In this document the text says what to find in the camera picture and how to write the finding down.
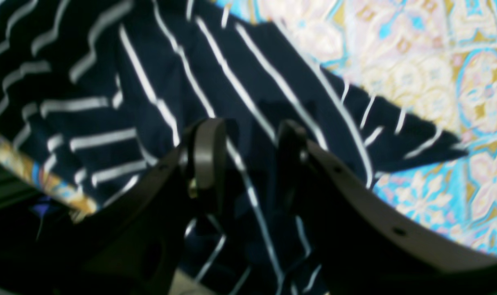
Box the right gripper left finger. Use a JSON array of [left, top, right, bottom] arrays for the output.
[[0, 118, 226, 295]]

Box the patterned tile tablecloth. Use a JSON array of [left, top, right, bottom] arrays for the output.
[[0, 0, 497, 254]]

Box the navy white striped T-shirt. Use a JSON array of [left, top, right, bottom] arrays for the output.
[[0, 0, 466, 295]]

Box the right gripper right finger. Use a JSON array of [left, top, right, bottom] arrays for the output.
[[277, 120, 497, 295]]

